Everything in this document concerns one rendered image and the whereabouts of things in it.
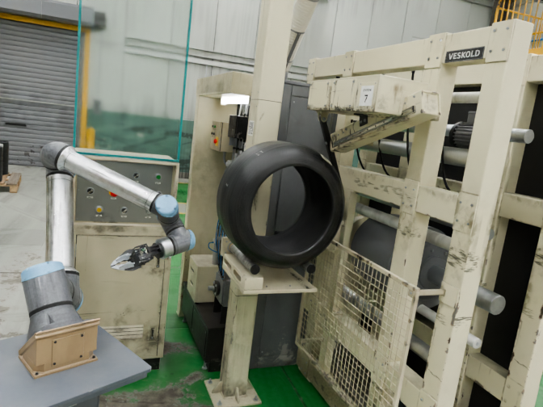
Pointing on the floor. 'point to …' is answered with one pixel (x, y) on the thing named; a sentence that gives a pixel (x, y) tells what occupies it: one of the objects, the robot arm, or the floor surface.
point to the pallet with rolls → (7, 169)
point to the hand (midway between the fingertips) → (113, 266)
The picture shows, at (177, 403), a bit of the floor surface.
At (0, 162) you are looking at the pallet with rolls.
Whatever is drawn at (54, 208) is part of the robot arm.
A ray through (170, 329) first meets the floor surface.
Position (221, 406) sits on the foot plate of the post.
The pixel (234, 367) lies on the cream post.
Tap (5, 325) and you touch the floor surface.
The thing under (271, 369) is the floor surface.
